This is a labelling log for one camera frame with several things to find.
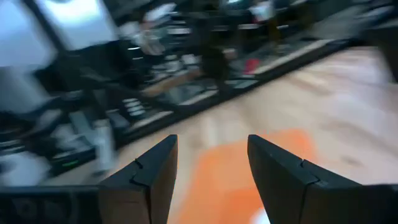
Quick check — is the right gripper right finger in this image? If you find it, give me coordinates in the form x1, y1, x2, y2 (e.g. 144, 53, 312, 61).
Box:
248, 134, 363, 224

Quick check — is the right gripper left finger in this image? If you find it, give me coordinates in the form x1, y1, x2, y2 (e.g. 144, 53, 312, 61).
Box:
98, 134, 178, 224

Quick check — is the red tool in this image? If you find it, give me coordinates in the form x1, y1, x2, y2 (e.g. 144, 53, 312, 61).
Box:
242, 57, 261, 75

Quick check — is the silver aluminium bracket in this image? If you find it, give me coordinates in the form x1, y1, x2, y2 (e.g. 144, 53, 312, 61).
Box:
92, 119, 118, 178

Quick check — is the wooden workbench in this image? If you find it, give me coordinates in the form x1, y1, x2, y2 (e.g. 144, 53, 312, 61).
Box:
141, 68, 203, 98

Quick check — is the orange translucent plastic basket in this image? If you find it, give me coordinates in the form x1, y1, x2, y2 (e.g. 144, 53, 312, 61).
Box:
169, 129, 317, 224

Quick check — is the white outlet power strip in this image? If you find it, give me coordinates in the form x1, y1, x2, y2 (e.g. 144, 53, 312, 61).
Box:
122, 97, 147, 118

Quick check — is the black aluminium rig frame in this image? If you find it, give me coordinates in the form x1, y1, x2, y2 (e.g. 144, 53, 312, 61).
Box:
118, 39, 358, 147

